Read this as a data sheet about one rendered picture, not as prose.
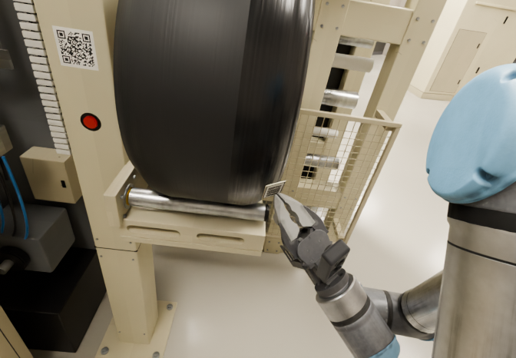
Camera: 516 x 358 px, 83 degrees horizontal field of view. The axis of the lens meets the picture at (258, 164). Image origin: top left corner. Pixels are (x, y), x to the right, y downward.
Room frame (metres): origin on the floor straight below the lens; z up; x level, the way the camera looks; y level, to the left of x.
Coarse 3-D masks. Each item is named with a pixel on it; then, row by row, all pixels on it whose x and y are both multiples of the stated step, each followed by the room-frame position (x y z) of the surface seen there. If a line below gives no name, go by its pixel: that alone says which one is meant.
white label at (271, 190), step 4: (272, 184) 0.42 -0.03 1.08; (276, 184) 0.43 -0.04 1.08; (280, 184) 0.43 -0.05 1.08; (268, 188) 0.42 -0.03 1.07; (272, 188) 0.43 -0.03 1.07; (276, 188) 0.44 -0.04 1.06; (280, 188) 0.44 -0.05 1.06; (264, 192) 0.43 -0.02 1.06; (268, 192) 0.43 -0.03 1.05; (272, 192) 0.44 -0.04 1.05; (276, 192) 0.45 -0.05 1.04; (280, 192) 0.46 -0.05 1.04; (264, 196) 0.44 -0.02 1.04; (268, 196) 0.45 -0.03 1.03
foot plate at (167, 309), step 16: (160, 304) 0.75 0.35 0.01; (176, 304) 0.76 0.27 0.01; (112, 320) 0.64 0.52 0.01; (160, 320) 0.68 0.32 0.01; (112, 336) 0.58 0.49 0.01; (160, 336) 0.61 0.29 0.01; (112, 352) 0.52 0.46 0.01; (128, 352) 0.53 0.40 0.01; (144, 352) 0.54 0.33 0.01; (160, 352) 0.55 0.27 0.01
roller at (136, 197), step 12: (132, 192) 0.51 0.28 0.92; (144, 192) 0.52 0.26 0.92; (156, 192) 0.52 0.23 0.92; (132, 204) 0.50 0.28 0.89; (144, 204) 0.50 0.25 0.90; (156, 204) 0.50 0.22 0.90; (168, 204) 0.50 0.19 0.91; (180, 204) 0.51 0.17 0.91; (192, 204) 0.51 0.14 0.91; (204, 204) 0.52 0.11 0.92; (216, 204) 0.52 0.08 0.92; (228, 204) 0.53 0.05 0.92; (252, 204) 0.54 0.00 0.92; (264, 204) 0.55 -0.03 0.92; (228, 216) 0.51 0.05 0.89; (240, 216) 0.52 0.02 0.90; (252, 216) 0.52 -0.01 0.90; (264, 216) 0.52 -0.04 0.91
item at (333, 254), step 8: (328, 248) 0.34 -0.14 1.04; (336, 248) 0.33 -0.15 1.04; (344, 248) 0.33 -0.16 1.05; (328, 256) 0.32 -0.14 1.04; (336, 256) 0.32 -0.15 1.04; (344, 256) 0.33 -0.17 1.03; (320, 264) 0.34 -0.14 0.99; (328, 264) 0.31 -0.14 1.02; (336, 264) 0.32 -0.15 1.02; (320, 272) 0.34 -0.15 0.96; (328, 272) 0.32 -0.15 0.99; (336, 272) 0.36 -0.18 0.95
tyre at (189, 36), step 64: (128, 0) 0.44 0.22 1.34; (192, 0) 0.44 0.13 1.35; (256, 0) 0.45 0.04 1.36; (128, 64) 0.40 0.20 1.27; (192, 64) 0.40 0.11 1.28; (256, 64) 0.41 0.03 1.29; (128, 128) 0.39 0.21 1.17; (192, 128) 0.38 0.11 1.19; (256, 128) 0.39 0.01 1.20; (192, 192) 0.42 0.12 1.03; (256, 192) 0.42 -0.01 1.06
